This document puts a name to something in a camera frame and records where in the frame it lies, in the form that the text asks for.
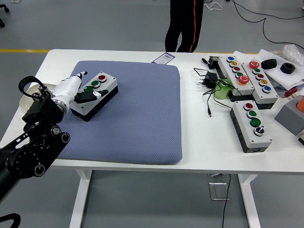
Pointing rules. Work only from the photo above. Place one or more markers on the five-button box, blue button end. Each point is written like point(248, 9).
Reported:
point(229, 69)

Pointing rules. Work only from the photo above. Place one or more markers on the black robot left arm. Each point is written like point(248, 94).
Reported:
point(35, 142)

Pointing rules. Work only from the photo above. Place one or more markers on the three-button grey control box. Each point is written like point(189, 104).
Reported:
point(110, 83)

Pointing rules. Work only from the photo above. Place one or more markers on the black white edge box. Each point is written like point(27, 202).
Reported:
point(301, 140)

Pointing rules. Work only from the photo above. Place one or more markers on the person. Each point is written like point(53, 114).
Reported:
point(175, 28)

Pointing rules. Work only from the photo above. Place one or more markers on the green plastic piece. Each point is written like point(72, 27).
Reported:
point(221, 93)

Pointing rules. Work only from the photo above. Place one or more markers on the clear plastic bag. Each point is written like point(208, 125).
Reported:
point(292, 52)

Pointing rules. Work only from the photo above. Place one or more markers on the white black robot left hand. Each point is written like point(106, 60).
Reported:
point(67, 88)

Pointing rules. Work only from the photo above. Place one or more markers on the grey block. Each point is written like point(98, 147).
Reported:
point(288, 118)

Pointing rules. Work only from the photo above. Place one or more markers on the white table leg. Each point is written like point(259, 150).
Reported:
point(250, 202)
point(79, 202)

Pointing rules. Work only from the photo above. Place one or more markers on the black office chair base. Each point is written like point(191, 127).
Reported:
point(6, 9)

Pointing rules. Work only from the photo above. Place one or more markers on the small black box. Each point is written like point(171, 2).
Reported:
point(214, 60)

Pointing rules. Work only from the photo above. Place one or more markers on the white paper sheets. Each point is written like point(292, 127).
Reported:
point(278, 76)

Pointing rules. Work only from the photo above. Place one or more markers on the white shallow dish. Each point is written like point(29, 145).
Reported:
point(23, 102)

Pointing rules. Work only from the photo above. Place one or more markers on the black power adapter plug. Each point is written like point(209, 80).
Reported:
point(210, 78)

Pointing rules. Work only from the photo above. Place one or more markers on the four-button box with selector switch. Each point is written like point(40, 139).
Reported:
point(244, 133)

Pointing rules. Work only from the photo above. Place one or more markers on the purple white label card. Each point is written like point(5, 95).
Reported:
point(164, 58)

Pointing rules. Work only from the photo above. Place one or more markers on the blue-grey textured mat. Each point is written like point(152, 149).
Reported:
point(142, 107)

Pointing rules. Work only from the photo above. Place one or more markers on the metal floor socket plate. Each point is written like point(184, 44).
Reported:
point(217, 191)

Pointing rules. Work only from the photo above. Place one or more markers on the five-button box, red mushroom end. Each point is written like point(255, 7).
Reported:
point(270, 97)

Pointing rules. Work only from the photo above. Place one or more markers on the orange cylinder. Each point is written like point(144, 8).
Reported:
point(301, 104)

